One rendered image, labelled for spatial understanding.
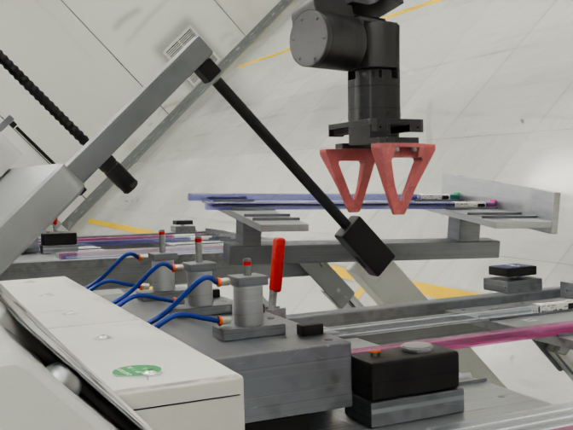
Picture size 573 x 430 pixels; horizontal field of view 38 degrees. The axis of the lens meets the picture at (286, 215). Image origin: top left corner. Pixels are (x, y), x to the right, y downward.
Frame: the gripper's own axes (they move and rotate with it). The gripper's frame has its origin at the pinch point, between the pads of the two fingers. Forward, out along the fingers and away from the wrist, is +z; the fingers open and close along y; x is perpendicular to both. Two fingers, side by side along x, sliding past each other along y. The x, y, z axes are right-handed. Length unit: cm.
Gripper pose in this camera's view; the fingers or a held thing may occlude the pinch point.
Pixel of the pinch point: (374, 206)
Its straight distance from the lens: 92.7
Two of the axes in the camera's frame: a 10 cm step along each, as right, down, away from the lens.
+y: 4.1, 0.3, -9.1
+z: 0.2, 10.0, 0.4
